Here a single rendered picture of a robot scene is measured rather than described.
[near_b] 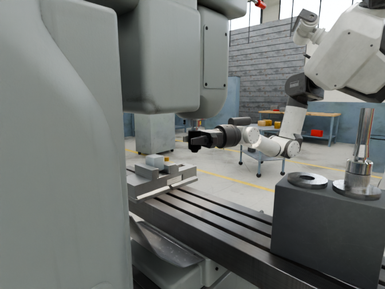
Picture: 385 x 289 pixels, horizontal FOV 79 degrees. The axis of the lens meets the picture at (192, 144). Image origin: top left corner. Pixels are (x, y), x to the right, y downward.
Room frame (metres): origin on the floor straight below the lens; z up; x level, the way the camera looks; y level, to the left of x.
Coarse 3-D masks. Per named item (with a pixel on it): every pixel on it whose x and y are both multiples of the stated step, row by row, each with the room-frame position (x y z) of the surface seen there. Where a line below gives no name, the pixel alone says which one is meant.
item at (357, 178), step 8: (352, 168) 0.48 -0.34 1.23; (360, 168) 0.47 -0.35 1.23; (368, 168) 0.47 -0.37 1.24; (344, 176) 0.50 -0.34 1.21; (352, 176) 0.48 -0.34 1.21; (360, 176) 0.47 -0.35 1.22; (368, 176) 0.47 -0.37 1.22; (344, 184) 0.49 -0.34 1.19; (352, 184) 0.48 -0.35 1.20; (360, 184) 0.47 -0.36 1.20; (368, 184) 0.47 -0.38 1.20
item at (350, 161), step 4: (348, 160) 0.49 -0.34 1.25; (352, 160) 0.49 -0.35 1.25; (368, 160) 0.49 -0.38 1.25; (348, 164) 0.49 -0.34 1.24; (352, 164) 0.48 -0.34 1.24; (356, 164) 0.47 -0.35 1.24; (360, 164) 0.47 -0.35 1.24; (364, 164) 0.47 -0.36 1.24; (368, 164) 0.47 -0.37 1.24; (372, 164) 0.47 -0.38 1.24
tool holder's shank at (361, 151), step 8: (360, 112) 0.49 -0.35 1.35; (368, 112) 0.48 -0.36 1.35; (360, 120) 0.49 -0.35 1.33; (368, 120) 0.48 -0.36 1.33; (360, 128) 0.49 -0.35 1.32; (368, 128) 0.48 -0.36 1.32; (360, 136) 0.48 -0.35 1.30; (368, 136) 0.48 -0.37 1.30; (360, 144) 0.48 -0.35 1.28; (368, 144) 0.48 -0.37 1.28; (352, 152) 0.50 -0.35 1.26; (360, 152) 0.48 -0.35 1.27; (368, 152) 0.48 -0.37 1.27; (360, 160) 0.48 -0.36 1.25
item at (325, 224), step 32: (288, 192) 0.52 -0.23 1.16; (320, 192) 0.49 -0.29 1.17; (352, 192) 0.46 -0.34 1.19; (384, 192) 0.49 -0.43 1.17; (288, 224) 0.51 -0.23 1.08; (320, 224) 0.47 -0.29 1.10; (352, 224) 0.44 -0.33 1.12; (384, 224) 0.41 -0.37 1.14; (288, 256) 0.51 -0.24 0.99; (320, 256) 0.47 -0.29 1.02; (352, 256) 0.44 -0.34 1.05
